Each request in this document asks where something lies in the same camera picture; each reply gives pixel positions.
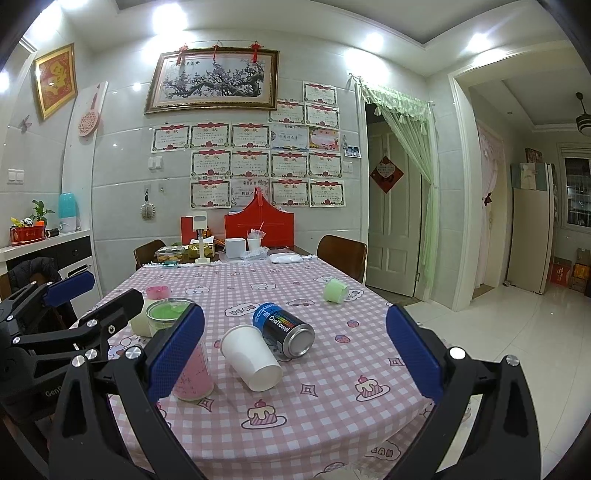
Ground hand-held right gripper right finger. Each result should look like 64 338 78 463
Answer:
385 304 542 480

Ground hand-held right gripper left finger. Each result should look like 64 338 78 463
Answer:
48 304 206 480

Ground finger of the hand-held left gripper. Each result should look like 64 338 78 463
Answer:
10 289 145 360
0 271 96 336

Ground white paper cup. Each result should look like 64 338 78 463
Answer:
220 324 283 392

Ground pink cup with green lid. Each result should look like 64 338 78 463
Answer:
146 298 214 401

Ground cream cup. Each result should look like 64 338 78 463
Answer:
130 300 155 337

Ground small green cup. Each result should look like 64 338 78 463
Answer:
324 278 350 304

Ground plastic cup with straw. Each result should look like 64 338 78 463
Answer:
246 221 267 253

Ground white cabinet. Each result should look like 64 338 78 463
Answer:
0 230 93 301

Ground black jacket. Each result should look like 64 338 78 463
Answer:
6 257 77 334

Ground brown chair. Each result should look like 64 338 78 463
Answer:
133 239 167 271
317 234 368 284

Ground red gift box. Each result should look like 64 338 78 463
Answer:
10 224 47 246

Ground clear food tray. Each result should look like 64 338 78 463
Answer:
154 246 188 264

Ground light blue humidifier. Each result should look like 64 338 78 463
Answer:
58 192 77 233

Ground small potted plant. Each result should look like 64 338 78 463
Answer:
31 199 55 227

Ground pink checked tablecloth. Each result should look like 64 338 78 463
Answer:
99 257 468 480

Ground black printed can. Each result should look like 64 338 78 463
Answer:
252 303 315 362

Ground white desk lamp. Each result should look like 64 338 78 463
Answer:
192 210 212 267

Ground white door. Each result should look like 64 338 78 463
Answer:
366 124 424 297

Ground red bag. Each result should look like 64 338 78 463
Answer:
224 186 295 248

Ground pink hanging fan ornament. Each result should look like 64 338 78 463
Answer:
77 85 100 138

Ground green door curtain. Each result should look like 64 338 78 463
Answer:
359 78 440 302

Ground white refrigerator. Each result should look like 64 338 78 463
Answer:
506 162 557 295

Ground cardboard boxes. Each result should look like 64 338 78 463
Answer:
549 248 591 295

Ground red diamond door ornament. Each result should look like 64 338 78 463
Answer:
369 155 405 195

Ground pink curtain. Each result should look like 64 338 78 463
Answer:
475 119 504 288

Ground gold framed red picture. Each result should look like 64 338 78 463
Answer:
33 42 79 122

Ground window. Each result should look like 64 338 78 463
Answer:
556 144 591 232

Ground framed blossom painting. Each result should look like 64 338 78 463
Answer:
143 47 280 116

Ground ceiling fan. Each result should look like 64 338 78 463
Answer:
574 92 591 135

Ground group of wall certificates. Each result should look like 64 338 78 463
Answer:
150 80 346 210

